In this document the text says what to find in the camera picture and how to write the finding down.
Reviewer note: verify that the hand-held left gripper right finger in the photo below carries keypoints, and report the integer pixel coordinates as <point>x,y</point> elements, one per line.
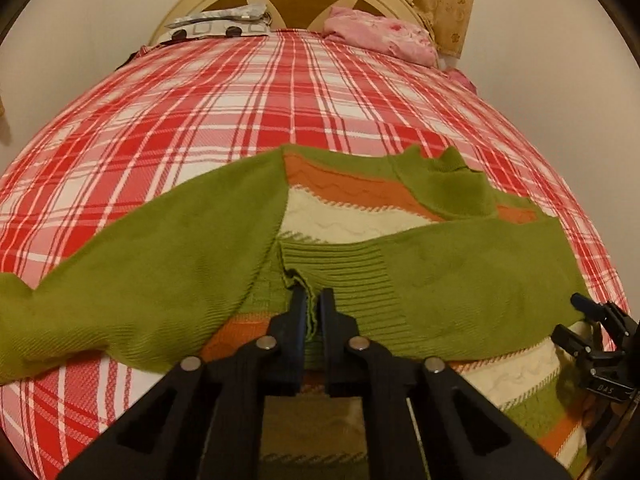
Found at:
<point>330,327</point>

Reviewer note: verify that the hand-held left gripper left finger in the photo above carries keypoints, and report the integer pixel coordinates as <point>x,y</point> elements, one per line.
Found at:
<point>295,325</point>

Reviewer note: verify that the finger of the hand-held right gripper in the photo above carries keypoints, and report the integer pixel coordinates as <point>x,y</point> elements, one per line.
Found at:
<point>570,337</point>
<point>586,306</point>

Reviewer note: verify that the green striped knit sweater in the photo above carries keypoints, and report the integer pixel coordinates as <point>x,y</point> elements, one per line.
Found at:
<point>430,280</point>

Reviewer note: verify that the red plaid bed sheet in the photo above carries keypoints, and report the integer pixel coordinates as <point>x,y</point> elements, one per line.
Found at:
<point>210,105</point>

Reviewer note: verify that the small pink cloth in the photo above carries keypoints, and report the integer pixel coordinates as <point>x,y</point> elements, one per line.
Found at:
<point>462,79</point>

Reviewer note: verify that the pink pillow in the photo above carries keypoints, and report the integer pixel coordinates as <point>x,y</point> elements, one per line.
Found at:
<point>380,32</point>

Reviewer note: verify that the grey patterned pillow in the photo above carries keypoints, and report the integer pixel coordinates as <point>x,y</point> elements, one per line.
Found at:
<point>215,22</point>

